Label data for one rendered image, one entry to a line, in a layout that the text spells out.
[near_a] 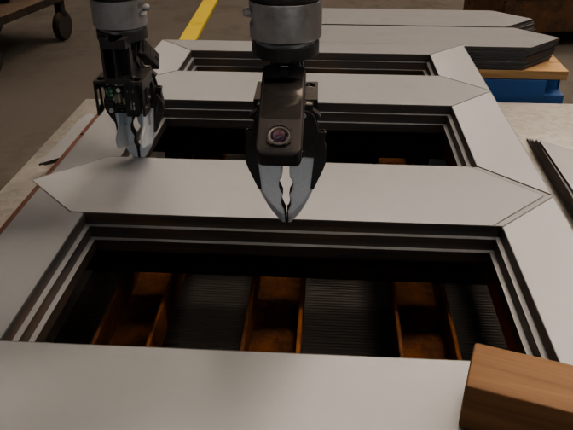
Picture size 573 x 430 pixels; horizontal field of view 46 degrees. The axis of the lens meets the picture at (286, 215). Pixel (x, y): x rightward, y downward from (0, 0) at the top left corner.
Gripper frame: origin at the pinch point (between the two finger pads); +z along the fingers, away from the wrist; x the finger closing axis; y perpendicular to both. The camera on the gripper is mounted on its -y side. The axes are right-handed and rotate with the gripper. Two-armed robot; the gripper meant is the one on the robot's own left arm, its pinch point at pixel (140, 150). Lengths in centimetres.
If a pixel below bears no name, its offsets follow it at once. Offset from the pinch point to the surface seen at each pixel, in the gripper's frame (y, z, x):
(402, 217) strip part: 17.7, 0.7, 40.1
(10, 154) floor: -181, 88, -117
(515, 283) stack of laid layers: 30, 2, 53
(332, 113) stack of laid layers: -24.6, 2.8, 30.8
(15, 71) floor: -305, 89, -166
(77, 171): 7.0, 0.6, -8.1
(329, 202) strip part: 14.2, 0.7, 30.3
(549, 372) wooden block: 52, -5, 49
